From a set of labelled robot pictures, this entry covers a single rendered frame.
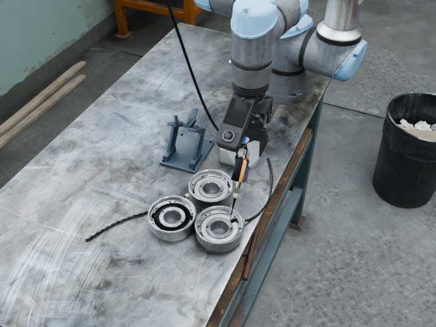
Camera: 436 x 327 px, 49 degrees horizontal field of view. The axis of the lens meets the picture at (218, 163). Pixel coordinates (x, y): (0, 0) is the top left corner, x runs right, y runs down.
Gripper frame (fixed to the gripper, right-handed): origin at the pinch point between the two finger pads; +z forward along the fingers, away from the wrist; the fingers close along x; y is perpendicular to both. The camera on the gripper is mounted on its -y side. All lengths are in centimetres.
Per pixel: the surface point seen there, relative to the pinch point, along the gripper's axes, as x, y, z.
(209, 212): 5.0, -6.8, 10.4
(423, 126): -46, 113, 61
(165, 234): 11.3, -16.1, 10.2
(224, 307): -0.9, -12.1, 38.4
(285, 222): -4, 46, 69
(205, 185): 9.2, 1.0, 10.8
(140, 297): 10.3, -29.7, 13.4
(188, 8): 95, 181, 62
